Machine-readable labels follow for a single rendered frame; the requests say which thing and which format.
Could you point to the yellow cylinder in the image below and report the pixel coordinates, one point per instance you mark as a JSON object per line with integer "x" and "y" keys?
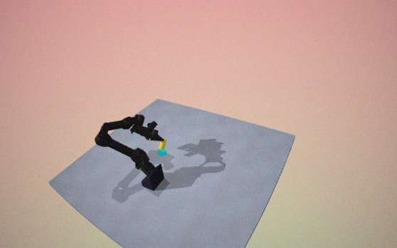
{"x": 162, "y": 144}

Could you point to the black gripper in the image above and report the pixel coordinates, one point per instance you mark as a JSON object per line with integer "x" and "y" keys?
{"x": 153, "y": 135}

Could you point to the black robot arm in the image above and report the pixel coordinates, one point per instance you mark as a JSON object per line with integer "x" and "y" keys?
{"x": 140, "y": 157}

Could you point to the cyan flat circle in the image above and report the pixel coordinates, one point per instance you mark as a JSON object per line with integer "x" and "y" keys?
{"x": 161, "y": 152}

